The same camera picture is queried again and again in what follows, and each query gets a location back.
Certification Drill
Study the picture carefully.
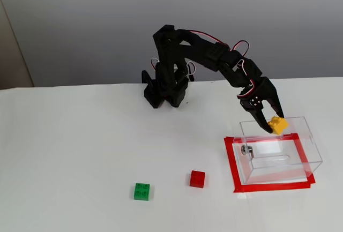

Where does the red white elbow servo cable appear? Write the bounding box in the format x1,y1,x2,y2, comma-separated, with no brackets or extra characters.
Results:
187,62,196,81

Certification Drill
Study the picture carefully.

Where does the red tape frame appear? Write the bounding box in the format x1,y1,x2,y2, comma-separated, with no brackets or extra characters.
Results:
223,132,316,194

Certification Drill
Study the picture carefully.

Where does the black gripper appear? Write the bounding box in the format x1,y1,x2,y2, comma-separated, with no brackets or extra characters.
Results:
236,76,285,134

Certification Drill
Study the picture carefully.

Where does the red white gripper servo cable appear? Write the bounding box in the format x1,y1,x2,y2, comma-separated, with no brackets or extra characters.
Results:
240,80,255,99

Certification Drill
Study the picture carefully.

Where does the yellow lego brick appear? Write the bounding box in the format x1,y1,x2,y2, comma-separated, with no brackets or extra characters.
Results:
267,116,289,136

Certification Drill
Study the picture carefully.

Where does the transparent acrylic box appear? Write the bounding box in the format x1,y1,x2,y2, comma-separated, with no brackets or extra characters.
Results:
239,116,323,186

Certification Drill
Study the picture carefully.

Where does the black table clamp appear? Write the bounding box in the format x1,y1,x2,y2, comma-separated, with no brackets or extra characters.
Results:
141,70,156,93

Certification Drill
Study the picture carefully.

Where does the red lego brick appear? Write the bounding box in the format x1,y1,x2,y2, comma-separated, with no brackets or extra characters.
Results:
189,170,206,189

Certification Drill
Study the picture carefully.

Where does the red white wrist servo cable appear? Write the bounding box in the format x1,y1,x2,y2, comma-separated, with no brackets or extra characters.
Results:
232,40,251,56

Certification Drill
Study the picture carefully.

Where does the green lego brick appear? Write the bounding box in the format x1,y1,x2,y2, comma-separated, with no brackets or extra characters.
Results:
132,183,154,202

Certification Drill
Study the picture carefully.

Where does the silver cam lock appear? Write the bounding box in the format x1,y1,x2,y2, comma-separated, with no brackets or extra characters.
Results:
240,145,255,160

